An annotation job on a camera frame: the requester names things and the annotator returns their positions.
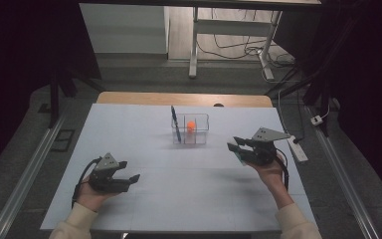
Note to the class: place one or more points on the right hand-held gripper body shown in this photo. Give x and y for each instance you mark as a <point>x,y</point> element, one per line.
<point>268,135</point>

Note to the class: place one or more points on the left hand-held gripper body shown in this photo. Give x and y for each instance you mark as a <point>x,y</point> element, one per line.
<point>107,164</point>

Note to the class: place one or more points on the clear plastic organizer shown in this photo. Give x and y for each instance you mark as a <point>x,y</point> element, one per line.
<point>200,132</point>

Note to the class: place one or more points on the orange highlighter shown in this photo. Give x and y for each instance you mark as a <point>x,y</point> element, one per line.
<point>191,126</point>

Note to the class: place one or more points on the blue pen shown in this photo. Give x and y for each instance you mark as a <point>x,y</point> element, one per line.
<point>175,122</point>

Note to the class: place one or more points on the person's left hand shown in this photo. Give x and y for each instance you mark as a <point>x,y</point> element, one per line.
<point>91,198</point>

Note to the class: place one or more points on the person's right hand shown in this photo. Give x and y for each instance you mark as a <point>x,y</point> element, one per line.
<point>273,176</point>

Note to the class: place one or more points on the white power strip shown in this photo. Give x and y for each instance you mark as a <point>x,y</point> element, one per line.
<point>298,151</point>

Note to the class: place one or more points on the dark table grommet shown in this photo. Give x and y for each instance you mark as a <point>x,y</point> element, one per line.
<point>218,105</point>

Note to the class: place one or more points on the black tripod stand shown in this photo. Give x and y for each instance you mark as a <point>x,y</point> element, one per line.
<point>54,99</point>
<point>321,96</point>

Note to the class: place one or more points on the black curtain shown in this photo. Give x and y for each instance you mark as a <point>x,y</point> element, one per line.
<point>20,66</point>
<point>368,83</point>

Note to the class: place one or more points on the white cabinet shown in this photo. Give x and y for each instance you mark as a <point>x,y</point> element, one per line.
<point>122,30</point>

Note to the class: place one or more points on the aluminium floor rail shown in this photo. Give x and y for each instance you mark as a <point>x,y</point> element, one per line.
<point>341,179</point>
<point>23,179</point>

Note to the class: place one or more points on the white desk frame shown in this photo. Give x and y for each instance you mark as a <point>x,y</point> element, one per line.
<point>232,27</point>

